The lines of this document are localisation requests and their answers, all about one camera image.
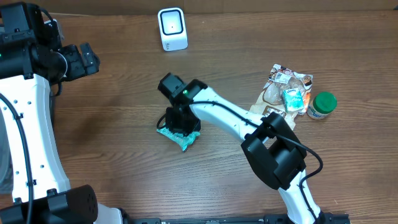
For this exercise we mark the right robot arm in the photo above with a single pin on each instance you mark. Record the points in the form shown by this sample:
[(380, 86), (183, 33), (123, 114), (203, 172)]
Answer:
[(272, 149)]

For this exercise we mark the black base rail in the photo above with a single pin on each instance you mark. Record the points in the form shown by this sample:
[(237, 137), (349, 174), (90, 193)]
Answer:
[(327, 218)]

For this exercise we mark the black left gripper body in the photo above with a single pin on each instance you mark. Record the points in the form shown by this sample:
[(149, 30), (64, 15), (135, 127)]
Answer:
[(76, 66)]

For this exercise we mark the teal snack bar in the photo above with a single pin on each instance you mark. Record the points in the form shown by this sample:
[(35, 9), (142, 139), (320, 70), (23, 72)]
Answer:
[(180, 139)]

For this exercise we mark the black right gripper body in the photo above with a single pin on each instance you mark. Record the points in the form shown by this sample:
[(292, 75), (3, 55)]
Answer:
[(181, 123)]

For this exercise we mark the white barcode scanner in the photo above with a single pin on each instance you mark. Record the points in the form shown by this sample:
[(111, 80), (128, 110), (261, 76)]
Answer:
[(173, 32)]

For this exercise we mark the grey plastic basket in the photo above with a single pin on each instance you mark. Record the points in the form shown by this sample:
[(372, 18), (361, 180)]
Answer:
[(6, 173)]

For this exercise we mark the teal tissue pack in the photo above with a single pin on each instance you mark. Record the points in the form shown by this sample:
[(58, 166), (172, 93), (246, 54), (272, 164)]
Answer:
[(293, 100)]

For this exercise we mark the orange tissue pack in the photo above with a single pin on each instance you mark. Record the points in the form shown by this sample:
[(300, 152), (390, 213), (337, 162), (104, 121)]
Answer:
[(306, 101)]

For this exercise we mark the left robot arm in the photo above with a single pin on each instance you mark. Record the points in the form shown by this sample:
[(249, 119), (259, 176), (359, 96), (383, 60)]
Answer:
[(33, 59)]

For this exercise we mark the brown snack pouch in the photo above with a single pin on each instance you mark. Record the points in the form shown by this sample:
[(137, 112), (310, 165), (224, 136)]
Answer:
[(270, 99)]

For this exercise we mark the green capped bottle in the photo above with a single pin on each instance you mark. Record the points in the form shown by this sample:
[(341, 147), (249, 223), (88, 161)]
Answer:
[(322, 105)]

